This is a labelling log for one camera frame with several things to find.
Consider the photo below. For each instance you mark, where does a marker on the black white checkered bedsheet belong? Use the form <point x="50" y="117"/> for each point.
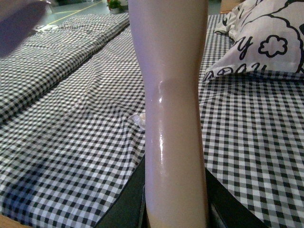
<point x="68" y="147"/>

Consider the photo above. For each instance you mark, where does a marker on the crumpled clear plastic wrapper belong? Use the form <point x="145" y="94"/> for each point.
<point x="139" y="119"/>

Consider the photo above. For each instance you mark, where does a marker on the white pillow black cartoon print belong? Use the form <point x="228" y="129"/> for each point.
<point x="268" y="40"/>

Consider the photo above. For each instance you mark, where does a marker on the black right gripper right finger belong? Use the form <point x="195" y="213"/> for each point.
<point x="225" y="211"/>

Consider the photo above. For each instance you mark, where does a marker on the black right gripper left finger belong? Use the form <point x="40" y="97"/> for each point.
<point x="128" y="210"/>

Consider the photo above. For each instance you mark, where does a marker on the green potted plant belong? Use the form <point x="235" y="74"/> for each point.
<point x="115" y="6"/>

